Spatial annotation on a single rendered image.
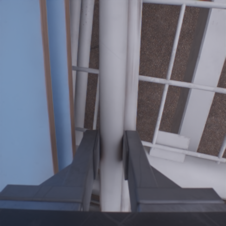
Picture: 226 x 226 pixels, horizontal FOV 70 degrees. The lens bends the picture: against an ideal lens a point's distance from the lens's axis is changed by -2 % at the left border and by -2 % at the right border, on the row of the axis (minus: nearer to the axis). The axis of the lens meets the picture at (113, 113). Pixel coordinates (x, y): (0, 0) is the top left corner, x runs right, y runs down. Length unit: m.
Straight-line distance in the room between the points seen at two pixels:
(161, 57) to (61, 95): 0.54
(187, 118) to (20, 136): 0.19
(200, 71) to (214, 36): 0.04
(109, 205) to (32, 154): 0.09
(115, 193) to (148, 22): 0.61
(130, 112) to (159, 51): 0.53
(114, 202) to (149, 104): 0.55
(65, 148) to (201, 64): 0.18
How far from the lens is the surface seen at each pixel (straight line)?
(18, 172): 0.20
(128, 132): 0.15
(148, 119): 0.70
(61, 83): 0.17
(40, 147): 0.17
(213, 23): 0.23
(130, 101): 0.15
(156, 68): 0.67
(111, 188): 0.17
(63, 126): 0.18
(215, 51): 0.23
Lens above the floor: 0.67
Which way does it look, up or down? 70 degrees down
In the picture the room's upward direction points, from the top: 139 degrees counter-clockwise
